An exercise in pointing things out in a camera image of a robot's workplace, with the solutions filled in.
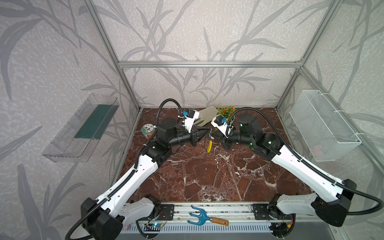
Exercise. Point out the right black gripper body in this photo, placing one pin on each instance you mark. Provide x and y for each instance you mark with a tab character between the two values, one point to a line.
223	139

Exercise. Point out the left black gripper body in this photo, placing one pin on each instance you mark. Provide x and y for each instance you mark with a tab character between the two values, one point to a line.
194	138

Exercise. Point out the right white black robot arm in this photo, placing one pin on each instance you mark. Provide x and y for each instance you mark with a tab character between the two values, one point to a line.
327	201

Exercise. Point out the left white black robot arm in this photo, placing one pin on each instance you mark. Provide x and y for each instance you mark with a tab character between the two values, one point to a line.
105	217

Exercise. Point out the beige gardening glove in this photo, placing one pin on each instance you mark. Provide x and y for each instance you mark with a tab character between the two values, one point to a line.
206	115

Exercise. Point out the white pot with flowers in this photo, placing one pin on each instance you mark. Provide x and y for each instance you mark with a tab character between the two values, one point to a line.
226	112

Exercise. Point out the left green circuit board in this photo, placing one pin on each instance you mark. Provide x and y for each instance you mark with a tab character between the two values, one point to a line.
154	227

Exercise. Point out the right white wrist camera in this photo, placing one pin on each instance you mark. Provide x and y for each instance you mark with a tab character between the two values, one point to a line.
222	124

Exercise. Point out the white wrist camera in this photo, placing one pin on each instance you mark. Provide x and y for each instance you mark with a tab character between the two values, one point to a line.
188	119
222	124

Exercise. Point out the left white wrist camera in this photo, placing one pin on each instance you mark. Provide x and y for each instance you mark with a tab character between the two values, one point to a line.
188	119

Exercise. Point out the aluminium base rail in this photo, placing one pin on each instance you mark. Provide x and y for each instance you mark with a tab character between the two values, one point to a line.
234	212

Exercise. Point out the blue hand rake wooden handle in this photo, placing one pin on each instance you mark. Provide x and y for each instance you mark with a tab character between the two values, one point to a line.
203	217

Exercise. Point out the white wire mesh basket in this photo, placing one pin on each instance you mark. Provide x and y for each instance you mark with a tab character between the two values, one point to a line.
325	131

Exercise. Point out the right circuit board with wires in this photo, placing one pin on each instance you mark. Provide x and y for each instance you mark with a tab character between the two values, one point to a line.
281	229

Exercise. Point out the clear plastic wall shelf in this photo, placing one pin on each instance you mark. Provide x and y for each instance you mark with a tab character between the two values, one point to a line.
77	140

